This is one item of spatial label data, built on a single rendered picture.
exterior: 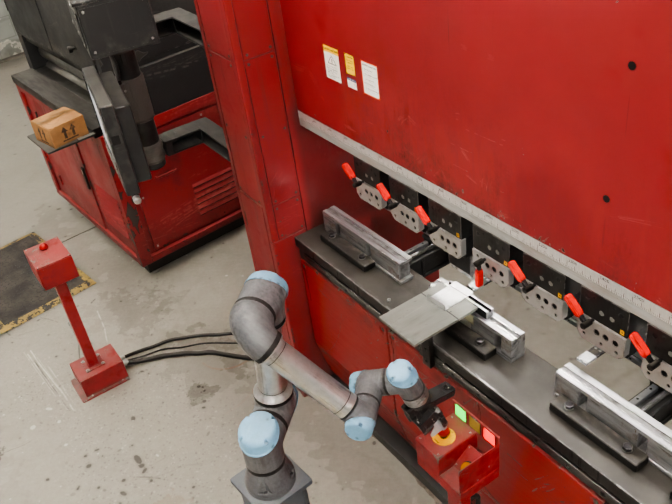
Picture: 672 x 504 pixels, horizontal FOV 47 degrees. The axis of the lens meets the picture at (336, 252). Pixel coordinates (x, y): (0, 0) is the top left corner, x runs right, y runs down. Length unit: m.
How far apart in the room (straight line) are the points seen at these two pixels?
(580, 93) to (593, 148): 0.13
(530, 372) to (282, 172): 1.21
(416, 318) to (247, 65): 1.06
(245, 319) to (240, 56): 1.12
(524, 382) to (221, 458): 1.58
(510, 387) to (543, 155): 0.79
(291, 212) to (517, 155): 1.30
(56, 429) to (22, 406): 0.29
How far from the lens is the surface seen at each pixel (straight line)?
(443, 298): 2.53
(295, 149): 2.98
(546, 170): 1.96
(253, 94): 2.81
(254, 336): 1.92
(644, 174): 1.77
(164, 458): 3.60
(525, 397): 2.39
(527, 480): 2.55
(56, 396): 4.12
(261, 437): 2.19
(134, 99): 3.23
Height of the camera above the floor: 2.61
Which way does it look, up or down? 35 degrees down
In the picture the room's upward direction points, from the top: 8 degrees counter-clockwise
